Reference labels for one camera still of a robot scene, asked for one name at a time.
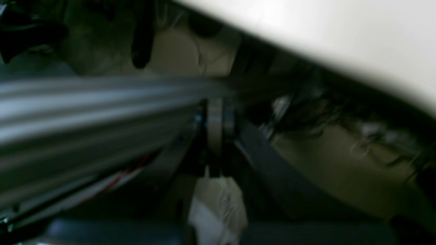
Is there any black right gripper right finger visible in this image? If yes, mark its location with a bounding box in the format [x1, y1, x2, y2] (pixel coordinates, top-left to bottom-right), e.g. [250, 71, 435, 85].
[223, 104, 399, 245]

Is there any black round floor object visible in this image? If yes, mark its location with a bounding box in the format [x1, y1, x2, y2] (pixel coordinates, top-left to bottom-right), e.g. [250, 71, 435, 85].
[187, 12, 224, 38]

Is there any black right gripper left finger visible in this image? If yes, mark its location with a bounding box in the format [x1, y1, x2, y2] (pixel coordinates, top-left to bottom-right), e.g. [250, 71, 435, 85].
[37, 99, 224, 245]

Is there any navy white striped t-shirt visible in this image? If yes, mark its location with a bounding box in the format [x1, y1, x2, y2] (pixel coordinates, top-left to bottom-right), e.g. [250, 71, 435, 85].
[0, 78, 243, 208]

